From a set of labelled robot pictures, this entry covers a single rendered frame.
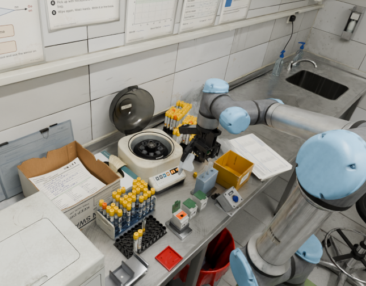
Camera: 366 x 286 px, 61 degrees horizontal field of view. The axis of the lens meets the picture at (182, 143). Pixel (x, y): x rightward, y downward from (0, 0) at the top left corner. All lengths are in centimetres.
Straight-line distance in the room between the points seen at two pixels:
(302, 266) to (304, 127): 38
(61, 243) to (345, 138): 63
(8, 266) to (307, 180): 63
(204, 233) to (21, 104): 79
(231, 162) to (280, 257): 74
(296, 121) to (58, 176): 89
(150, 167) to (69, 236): 55
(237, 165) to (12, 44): 100
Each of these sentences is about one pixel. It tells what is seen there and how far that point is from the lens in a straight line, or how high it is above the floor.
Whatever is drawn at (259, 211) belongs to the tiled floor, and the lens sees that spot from 261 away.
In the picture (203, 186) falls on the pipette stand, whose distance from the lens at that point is 126.
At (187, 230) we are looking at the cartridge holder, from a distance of 118.
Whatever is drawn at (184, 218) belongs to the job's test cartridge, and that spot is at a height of 95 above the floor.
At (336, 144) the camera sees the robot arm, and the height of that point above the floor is 154.
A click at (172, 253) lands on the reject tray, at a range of 113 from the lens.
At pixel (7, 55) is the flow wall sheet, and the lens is 113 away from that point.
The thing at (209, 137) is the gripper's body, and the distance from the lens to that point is 102.
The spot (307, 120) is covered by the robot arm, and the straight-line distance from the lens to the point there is 83.
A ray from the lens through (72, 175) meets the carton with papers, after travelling 130.
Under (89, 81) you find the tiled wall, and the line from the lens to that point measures 132.
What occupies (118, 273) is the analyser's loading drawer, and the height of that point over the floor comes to 92.
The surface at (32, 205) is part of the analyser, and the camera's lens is 89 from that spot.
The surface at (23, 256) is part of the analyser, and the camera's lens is 80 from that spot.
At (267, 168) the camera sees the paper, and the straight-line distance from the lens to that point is 156.
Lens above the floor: 181
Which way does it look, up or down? 36 degrees down
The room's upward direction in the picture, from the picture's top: 10 degrees clockwise
